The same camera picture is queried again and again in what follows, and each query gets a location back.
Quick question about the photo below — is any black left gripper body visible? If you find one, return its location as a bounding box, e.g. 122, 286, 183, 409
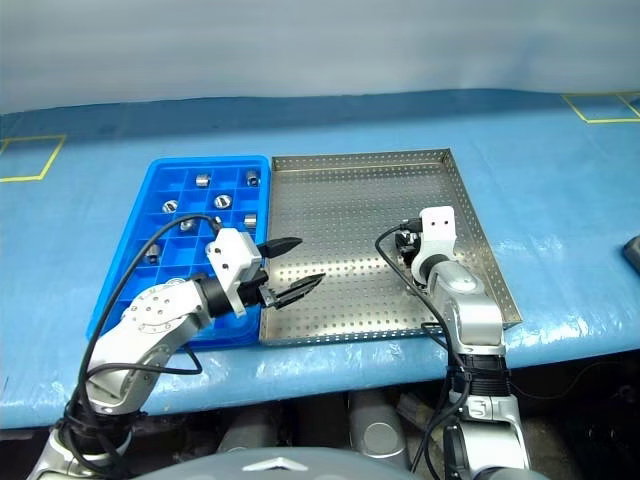
239, 272, 279, 309

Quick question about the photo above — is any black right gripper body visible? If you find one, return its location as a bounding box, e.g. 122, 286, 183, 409
393, 219, 424, 266

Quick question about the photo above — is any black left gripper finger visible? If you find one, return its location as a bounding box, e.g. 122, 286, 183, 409
272, 272, 327, 308
259, 236, 304, 260

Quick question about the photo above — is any blue compartment tray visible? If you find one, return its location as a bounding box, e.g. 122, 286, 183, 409
85, 154, 274, 351

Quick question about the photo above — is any perforated metal tray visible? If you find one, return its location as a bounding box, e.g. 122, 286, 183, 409
258, 147, 524, 347

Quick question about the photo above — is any blue plastic table cover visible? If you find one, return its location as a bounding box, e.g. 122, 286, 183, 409
0, 88, 640, 431

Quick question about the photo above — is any grey rounded cylinder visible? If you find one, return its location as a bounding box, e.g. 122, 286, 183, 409
217, 404, 279, 454
347, 389, 409, 459

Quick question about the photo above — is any grey robot torso shell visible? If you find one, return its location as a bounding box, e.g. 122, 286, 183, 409
134, 447, 426, 480

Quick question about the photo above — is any dark grey flat object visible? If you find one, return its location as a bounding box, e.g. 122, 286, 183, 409
622, 234, 640, 275

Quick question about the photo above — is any yellow tape outline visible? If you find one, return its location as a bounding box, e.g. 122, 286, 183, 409
562, 89, 640, 125

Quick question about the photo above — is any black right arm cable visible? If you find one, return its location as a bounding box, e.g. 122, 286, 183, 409
374, 218, 474, 474

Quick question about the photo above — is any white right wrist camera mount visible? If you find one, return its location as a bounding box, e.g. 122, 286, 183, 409
409, 205, 459, 276

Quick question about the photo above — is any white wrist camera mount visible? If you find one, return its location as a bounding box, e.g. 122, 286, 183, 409
409, 205, 459, 276
204, 227, 264, 319

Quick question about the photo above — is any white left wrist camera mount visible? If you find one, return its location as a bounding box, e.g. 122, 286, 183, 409
204, 227, 264, 319

